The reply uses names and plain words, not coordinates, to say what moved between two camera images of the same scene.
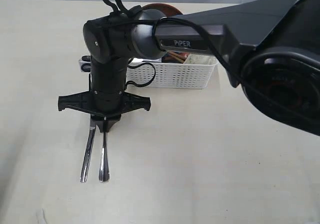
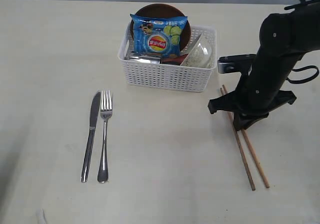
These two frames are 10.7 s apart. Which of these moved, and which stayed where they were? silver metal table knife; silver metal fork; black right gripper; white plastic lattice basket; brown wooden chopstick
Moved: black right gripper; brown wooden chopstick
Stayed: silver metal table knife; white plastic lattice basket; silver metal fork
